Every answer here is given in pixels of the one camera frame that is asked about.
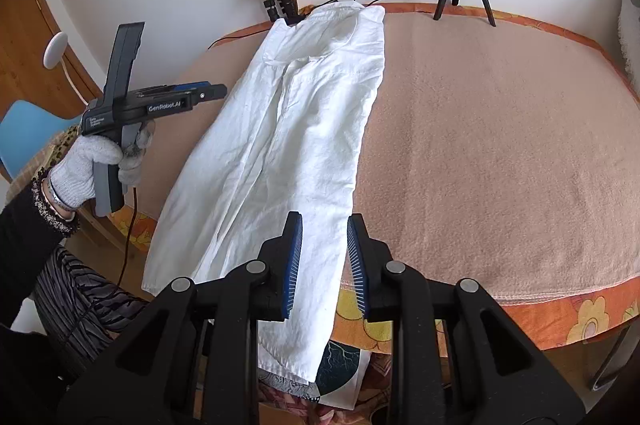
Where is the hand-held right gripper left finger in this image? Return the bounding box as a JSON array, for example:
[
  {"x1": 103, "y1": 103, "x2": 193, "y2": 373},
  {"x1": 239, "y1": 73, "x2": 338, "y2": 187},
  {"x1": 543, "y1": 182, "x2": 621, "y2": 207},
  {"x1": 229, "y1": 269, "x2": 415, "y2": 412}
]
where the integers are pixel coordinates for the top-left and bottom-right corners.
[{"x1": 57, "y1": 211, "x2": 304, "y2": 425}]

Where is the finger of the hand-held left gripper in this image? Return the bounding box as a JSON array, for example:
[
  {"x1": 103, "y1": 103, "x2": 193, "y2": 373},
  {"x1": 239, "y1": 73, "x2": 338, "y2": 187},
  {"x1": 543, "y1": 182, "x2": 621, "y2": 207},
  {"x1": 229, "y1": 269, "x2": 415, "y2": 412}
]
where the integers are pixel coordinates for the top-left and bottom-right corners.
[{"x1": 172, "y1": 80, "x2": 228, "y2": 105}]

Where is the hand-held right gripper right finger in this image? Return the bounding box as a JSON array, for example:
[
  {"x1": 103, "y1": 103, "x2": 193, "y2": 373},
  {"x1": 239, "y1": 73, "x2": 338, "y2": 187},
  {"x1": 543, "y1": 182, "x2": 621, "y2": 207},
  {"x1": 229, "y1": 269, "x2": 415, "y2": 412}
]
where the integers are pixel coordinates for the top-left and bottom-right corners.
[{"x1": 347, "y1": 213, "x2": 586, "y2": 425}]

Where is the white long-sleeved shirt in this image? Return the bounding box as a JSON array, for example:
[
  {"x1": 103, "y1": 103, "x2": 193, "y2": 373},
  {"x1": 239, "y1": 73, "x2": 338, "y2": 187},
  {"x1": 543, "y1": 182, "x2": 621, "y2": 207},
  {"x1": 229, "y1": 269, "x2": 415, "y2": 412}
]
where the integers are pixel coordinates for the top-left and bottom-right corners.
[{"x1": 141, "y1": 2, "x2": 386, "y2": 398}]

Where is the person's left forearm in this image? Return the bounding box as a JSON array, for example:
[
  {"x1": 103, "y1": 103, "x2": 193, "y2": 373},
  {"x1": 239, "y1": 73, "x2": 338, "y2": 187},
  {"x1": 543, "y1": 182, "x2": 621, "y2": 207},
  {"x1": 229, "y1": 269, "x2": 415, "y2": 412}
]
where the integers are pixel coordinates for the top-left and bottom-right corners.
[{"x1": 0, "y1": 178, "x2": 76, "y2": 331}]

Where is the person's left hand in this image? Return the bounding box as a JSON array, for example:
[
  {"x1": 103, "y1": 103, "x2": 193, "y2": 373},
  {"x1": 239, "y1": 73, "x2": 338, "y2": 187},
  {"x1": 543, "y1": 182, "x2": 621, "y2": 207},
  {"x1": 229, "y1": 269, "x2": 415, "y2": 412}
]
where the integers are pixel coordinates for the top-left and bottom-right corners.
[{"x1": 49, "y1": 128, "x2": 153, "y2": 212}]

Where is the leopard print cloth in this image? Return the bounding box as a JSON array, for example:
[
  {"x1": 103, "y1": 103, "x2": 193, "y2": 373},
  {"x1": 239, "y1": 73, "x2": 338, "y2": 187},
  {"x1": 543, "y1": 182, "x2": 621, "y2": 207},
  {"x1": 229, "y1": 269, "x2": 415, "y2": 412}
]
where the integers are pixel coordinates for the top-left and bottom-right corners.
[{"x1": 25, "y1": 125, "x2": 83, "y2": 178}]

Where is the blue chair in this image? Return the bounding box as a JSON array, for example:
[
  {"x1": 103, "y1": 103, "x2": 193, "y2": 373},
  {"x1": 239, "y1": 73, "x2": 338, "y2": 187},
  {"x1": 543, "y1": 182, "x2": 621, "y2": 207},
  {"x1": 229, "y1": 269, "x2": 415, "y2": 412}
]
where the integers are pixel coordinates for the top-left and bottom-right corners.
[{"x1": 0, "y1": 100, "x2": 83, "y2": 181}]

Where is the dark printed cloth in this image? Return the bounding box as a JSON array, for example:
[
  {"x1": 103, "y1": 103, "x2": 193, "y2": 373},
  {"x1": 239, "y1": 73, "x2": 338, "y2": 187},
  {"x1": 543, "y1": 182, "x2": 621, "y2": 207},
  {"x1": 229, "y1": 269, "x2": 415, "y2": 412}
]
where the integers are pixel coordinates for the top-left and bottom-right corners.
[{"x1": 314, "y1": 339, "x2": 373, "y2": 411}]

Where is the wooden door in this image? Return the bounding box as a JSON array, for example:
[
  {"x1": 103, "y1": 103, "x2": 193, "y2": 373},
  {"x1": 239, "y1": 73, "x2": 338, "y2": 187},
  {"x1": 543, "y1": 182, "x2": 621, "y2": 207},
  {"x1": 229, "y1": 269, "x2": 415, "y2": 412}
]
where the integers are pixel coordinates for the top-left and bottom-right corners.
[{"x1": 0, "y1": 0, "x2": 103, "y2": 146}]

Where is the beige blanket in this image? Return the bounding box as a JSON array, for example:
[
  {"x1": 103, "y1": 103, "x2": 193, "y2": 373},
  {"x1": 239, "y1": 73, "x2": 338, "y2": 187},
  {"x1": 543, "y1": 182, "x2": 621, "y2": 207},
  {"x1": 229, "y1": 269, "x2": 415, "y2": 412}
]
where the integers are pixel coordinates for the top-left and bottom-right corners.
[{"x1": 172, "y1": 8, "x2": 640, "y2": 306}]

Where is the grey striped garment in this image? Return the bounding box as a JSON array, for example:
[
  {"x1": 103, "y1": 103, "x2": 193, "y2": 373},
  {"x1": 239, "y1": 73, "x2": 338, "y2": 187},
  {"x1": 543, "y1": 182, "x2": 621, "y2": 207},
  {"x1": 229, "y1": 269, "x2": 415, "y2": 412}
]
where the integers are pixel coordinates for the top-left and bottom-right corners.
[{"x1": 35, "y1": 245, "x2": 151, "y2": 386}]

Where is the green white patterned cushion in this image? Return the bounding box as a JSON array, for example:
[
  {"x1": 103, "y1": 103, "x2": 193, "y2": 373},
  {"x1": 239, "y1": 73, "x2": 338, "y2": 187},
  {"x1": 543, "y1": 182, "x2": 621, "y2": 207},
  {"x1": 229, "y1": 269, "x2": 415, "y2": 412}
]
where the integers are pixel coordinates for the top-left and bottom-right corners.
[{"x1": 617, "y1": 0, "x2": 640, "y2": 76}]

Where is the dark gripper cable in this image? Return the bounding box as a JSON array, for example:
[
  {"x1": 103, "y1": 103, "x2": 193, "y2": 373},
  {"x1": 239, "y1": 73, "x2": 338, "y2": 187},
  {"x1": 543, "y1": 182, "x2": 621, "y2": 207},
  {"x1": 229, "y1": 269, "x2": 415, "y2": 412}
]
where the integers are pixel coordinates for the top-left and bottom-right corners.
[{"x1": 65, "y1": 188, "x2": 138, "y2": 341}]

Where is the beaded bracelet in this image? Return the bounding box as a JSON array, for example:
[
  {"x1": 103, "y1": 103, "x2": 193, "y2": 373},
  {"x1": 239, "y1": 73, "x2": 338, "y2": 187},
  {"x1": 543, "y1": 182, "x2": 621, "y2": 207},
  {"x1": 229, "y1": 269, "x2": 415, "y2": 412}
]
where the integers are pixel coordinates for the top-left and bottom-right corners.
[{"x1": 31, "y1": 168, "x2": 78, "y2": 237}]

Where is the metal chair frame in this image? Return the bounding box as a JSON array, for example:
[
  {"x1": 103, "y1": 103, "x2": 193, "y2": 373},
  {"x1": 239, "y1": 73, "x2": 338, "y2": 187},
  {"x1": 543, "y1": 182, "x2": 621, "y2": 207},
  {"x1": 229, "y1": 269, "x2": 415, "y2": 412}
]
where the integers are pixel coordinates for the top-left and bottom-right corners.
[{"x1": 590, "y1": 325, "x2": 636, "y2": 393}]

